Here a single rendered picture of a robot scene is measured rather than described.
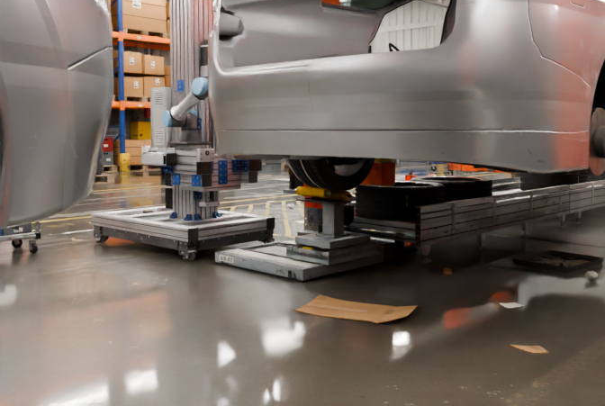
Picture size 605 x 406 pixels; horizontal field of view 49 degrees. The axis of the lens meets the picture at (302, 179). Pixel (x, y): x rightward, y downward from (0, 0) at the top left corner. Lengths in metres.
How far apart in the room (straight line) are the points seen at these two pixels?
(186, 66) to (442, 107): 2.89
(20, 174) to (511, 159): 1.82
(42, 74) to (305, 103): 1.85
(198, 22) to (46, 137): 3.98
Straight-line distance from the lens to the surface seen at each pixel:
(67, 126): 1.31
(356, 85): 2.75
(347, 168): 4.40
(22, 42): 1.22
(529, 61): 2.58
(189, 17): 5.13
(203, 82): 4.44
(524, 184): 7.30
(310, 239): 4.22
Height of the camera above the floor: 0.91
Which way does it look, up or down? 4 degrees down
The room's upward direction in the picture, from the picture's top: straight up
